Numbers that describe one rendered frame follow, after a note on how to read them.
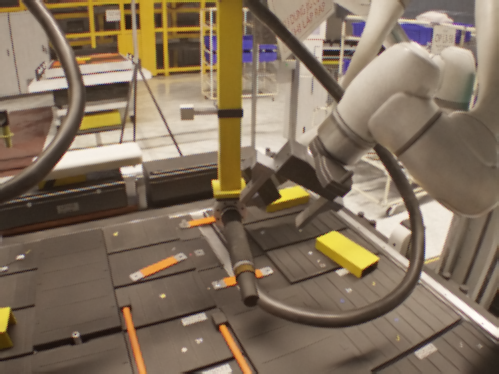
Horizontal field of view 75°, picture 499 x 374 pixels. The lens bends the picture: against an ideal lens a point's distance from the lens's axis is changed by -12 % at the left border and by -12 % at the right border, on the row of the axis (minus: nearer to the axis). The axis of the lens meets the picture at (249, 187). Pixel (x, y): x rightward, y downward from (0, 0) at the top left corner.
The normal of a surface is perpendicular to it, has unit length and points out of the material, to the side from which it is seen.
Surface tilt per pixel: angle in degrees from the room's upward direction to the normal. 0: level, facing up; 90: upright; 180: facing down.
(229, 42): 90
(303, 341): 0
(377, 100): 90
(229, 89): 90
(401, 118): 86
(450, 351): 0
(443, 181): 101
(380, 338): 0
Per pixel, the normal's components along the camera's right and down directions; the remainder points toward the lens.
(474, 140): 0.07, -0.27
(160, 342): 0.02, -0.90
